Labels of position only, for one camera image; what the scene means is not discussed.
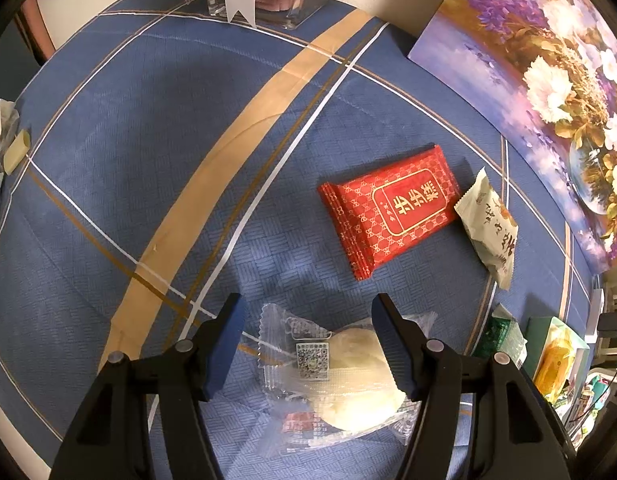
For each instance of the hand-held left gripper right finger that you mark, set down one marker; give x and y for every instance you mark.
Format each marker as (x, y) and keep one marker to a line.
(396, 345)

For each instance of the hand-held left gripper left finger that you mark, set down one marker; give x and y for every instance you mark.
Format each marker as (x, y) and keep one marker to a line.
(226, 345)

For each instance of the clear packet with pale pastry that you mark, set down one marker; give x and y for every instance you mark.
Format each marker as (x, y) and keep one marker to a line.
(353, 375)

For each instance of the green and yellow box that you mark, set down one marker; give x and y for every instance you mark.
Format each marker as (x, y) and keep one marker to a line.
(538, 330)

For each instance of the dark green biscuit packet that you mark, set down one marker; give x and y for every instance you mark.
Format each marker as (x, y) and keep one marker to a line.
(503, 340)

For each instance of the red gold patterned snack packet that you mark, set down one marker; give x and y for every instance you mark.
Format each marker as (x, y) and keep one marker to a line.
(388, 210)

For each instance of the white cream snack packet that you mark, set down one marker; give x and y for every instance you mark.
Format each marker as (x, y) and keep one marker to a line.
(491, 230)

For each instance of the yellow snack packet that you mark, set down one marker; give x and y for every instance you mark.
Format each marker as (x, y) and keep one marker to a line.
(553, 365)

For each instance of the blue checked tablecloth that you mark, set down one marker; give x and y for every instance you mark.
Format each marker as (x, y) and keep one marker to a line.
(138, 135)

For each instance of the cream candy tube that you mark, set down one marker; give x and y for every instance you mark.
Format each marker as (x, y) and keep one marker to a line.
(16, 152)

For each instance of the floral painting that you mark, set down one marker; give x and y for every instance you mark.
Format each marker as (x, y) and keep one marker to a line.
(513, 50)

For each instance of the crumpled white wrapper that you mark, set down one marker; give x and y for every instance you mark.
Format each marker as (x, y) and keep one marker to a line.
(1, 117)

